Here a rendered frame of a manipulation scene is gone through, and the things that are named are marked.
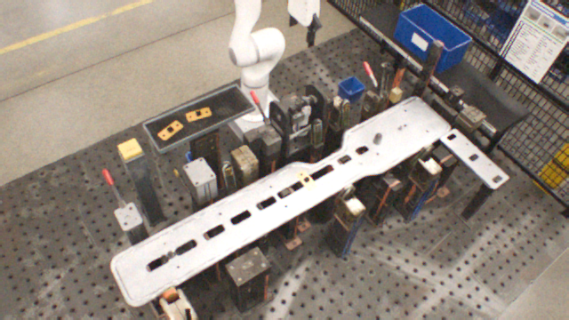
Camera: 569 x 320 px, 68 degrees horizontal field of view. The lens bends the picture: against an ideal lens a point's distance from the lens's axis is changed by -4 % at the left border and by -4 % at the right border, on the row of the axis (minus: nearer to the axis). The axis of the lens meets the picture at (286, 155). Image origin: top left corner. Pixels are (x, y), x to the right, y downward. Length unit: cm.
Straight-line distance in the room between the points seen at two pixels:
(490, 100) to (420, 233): 64
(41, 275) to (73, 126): 155
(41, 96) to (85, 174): 157
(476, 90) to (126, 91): 236
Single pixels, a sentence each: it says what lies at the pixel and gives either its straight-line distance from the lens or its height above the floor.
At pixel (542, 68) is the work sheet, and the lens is 200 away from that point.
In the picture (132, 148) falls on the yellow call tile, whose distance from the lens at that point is 150.
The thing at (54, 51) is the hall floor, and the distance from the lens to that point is 391.
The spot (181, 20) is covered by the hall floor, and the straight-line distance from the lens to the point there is 394.
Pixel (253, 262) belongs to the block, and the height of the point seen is 103.
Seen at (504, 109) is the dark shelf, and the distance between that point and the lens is 204.
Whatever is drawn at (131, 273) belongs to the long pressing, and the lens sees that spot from 145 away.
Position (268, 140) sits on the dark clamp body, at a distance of 157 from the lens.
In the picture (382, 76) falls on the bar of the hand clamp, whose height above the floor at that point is 117.
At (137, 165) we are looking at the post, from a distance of 152.
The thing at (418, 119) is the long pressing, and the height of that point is 100.
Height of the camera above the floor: 231
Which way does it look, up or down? 53 degrees down
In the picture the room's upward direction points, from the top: 6 degrees clockwise
